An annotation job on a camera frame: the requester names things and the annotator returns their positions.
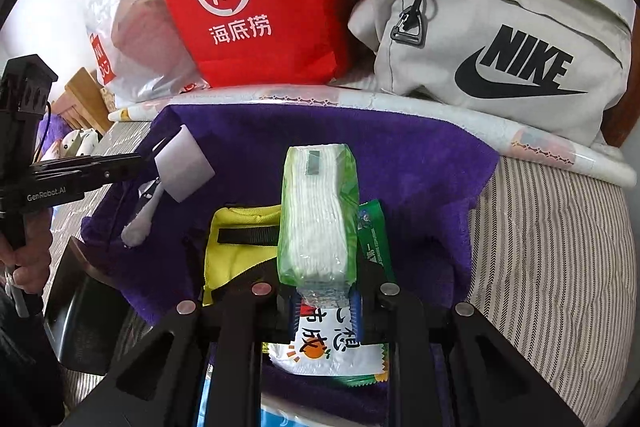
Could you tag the white sponge block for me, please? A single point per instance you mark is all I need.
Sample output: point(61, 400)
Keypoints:
point(185, 167)

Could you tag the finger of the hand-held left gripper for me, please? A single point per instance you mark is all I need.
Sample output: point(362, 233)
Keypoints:
point(100, 164)
point(149, 192)

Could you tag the white plastic shopping bag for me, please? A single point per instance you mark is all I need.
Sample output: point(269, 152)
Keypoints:
point(135, 17)

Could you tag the white packet with orange print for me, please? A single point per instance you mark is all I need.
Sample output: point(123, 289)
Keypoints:
point(320, 352)

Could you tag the green-wrapped tissue pack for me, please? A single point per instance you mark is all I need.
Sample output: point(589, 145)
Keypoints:
point(315, 227)

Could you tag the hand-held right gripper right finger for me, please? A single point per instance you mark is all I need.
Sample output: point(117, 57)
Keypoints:
point(355, 312)

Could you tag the blue tissue pack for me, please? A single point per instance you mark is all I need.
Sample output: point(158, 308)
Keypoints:
point(310, 419)

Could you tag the white patterned paper roll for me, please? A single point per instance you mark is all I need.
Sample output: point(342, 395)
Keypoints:
point(490, 127)

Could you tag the purple towel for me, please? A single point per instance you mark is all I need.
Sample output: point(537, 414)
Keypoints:
point(425, 187)

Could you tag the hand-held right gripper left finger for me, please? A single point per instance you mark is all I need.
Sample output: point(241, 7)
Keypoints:
point(295, 314)

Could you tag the person's left forearm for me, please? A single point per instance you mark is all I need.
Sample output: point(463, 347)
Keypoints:
point(30, 367)

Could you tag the wooden furniture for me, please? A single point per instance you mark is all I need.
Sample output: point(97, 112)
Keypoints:
point(82, 92)

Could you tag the striped quilt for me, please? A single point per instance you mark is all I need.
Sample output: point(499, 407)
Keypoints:
point(540, 257)

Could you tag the small green packet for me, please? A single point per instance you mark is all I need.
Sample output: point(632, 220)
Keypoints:
point(372, 237)

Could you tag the white plush toy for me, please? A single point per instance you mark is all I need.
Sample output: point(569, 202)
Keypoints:
point(75, 144)

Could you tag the person's left hand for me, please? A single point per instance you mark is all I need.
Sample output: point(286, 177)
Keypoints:
point(30, 267)

